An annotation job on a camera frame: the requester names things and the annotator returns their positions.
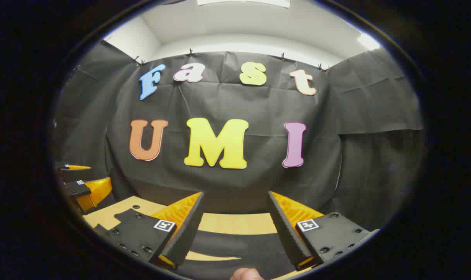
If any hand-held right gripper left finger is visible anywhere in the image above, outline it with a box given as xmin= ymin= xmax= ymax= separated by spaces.
xmin=93 ymin=191 xmax=205 ymax=270

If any black backdrop cloth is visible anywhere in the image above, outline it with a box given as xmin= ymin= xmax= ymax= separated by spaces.
xmin=54 ymin=39 xmax=424 ymax=234

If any ceiling light panel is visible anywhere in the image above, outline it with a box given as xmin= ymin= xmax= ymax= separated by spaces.
xmin=356 ymin=33 xmax=381 ymax=51

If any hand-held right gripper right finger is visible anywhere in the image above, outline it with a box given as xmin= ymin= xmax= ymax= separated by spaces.
xmin=267 ymin=191 xmax=380 ymax=272

